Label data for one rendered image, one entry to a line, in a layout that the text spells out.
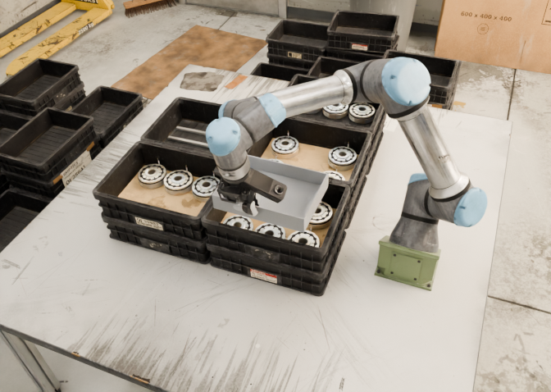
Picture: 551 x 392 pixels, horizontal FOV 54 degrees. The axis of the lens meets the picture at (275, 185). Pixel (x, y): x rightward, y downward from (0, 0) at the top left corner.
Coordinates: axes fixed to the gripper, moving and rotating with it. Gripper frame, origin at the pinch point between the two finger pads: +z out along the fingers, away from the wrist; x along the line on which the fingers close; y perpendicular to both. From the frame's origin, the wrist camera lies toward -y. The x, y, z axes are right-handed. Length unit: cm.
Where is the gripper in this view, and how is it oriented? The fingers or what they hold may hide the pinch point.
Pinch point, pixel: (257, 211)
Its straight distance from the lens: 145.1
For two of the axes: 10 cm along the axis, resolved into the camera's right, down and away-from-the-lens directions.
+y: -9.4, -1.8, 2.7
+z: 1.4, 5.2, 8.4
